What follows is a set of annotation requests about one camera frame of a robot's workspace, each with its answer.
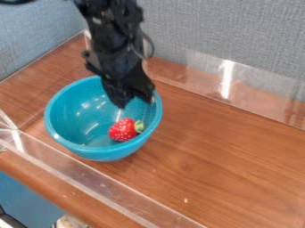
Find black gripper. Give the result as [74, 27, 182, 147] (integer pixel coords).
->
[82, 44, 156, 109]

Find red strawberry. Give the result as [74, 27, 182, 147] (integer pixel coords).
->
[109, 118, 146, 143]

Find blue plastic bowl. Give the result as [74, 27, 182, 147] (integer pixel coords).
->
[45, 76, 164, 162]

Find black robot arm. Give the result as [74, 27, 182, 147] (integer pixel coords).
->
[73, 0, 156, 109]

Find clear acrylic front barrier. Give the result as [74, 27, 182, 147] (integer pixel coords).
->
[0, 110, 208, 228]

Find clear acrylic barrier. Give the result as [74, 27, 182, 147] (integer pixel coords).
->
[144, 50, 305, 131]
[0, 110, 208, 228]

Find clear acrylic back barrier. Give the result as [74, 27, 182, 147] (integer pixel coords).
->
[144, 50, 305, 131]

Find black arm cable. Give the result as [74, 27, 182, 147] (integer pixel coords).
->
[130, 26, 156, 61]

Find clear acrylic corner bracket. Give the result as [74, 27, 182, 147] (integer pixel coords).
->
[83, 29, 93, 50]

